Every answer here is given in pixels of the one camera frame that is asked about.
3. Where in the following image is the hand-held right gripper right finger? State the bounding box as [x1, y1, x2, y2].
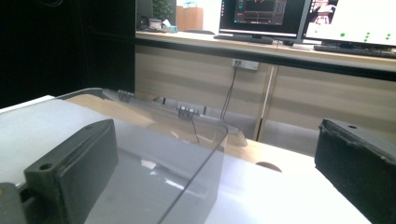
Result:
[314, 119, 396, 224]

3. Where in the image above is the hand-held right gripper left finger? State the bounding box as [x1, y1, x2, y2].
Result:
[23, 119, 120, 224]

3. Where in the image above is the transparent grey plastic box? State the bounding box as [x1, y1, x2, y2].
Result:
[55, 87, 248, 224]

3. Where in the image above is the long wooden desk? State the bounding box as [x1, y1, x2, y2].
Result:
[134, 30, 396, 145]

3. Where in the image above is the black keyboard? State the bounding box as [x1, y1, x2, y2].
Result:
[313, 44, 396, 60]

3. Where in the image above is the black curtain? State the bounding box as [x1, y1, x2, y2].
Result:
[0, 0, 137, 109]

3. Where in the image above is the white screen monitor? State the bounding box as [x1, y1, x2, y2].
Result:
[303, 0, 396, 49]

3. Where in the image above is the teal tissue box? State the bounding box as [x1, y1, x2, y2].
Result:
[161, 19, 179, 34]

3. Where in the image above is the dark screen monitor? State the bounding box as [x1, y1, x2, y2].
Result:
[219, 0, 308, 37]

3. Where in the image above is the green potted plant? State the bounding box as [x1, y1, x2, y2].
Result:
[151, 0, 175, 21]

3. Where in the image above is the brown wooden panel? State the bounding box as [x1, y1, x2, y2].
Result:
[175, 5, 205, 32]

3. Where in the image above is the black power cable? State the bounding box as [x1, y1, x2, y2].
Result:
[219, 60, 241, 123]

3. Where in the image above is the white wall socket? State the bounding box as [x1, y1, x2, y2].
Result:
[231, 58, 260, 71]

